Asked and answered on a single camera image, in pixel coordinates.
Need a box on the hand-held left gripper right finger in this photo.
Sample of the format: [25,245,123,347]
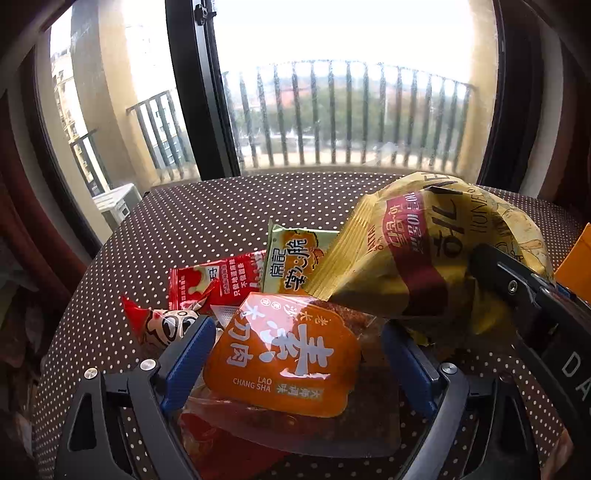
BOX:
[381,320,527,480]

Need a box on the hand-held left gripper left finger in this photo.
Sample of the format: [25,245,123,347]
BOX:
[54,315,218,480]

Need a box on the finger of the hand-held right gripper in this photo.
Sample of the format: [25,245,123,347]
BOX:
[468,243,557,324]

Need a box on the orange cardboard box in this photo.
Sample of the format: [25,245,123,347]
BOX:
[554,222,591,303]

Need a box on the large yellow chip bag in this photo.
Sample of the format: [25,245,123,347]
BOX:
[305,172,555,365]

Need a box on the red white snack packet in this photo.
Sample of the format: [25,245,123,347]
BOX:
[167,250,269,312]

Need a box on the orange label clear snack packet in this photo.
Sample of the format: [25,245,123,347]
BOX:
[178,292,402,457]

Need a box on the red cartoon face snack packet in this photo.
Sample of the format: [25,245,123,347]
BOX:
[120,295,201,358]

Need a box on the red foil snack packet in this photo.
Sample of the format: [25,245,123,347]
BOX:
[179,413,288,480]

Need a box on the brown polka dot tablecloth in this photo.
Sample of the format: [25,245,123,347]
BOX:
[30,172,591,480]

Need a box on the green yellow snack packet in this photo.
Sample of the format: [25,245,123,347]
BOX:
[262,220,354,296]

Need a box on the white outdoor air conditioner unit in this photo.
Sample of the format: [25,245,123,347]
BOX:
[92,183,144,229]

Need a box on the brown curtain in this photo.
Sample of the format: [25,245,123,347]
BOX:
[480,0,591,208]

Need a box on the balcony railing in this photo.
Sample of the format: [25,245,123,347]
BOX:
[222,60,476,169]
[69,129,112,195]
[124,90,199,181]

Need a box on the dark red curtain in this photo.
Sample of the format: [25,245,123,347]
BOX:
[0,92,93,324]

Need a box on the black window frame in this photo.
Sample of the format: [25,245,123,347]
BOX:
[165,0,241,181]

